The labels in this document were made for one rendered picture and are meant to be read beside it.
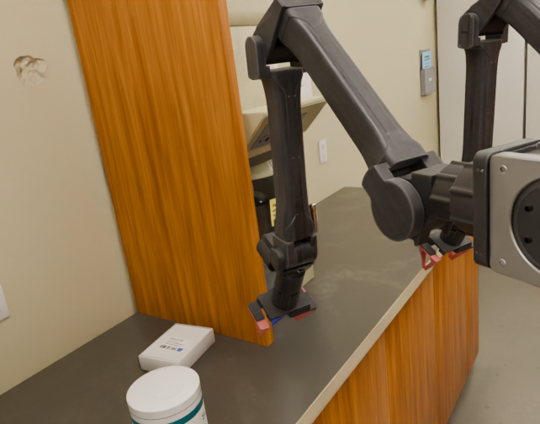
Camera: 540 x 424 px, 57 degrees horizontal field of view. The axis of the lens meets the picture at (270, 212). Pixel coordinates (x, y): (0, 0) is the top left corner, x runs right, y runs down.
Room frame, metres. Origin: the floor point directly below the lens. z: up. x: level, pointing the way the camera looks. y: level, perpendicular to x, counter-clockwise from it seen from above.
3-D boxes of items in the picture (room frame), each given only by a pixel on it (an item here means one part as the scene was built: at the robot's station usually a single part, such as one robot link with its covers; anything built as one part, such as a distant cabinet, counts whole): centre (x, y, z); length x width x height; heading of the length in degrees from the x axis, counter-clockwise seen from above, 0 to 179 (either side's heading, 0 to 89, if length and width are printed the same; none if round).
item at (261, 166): (1.34, -0.03, 1.19); 0.30 x 0.01 x 0.40; 143
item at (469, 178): (0.51, -0.23, 1.45); 0.09 x 0.08 x 0.12; 116
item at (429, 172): (0.58, -0.19, 1.43); 0.10 x 0.05 x 0.09; 26
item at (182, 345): (1.11, 0.27, 0.96); 0.16 x 0.12 x 0.04; 153
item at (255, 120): (1.31, -0.07, 1.46); 0.32 x 0.12 x 0.10; 144
